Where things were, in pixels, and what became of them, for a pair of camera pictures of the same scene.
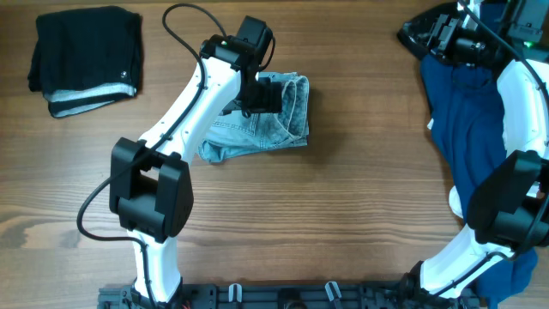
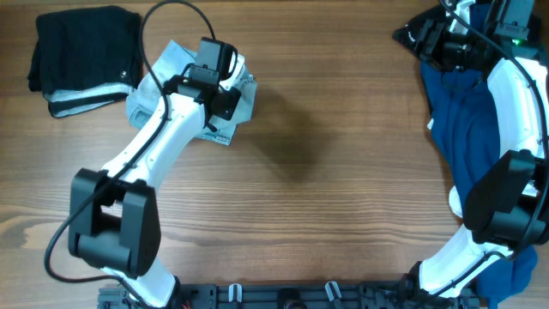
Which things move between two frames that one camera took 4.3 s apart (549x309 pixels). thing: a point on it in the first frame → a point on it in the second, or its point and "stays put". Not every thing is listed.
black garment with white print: x=416 y=33 stays put
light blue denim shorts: x=232 y=134 → x=169 y=59
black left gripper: x=268 y=99 → x=228 y=99
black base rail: x=296 y=295 stays put
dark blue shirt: x=466 y=106 stays put
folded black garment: x=84 y=59 stays put
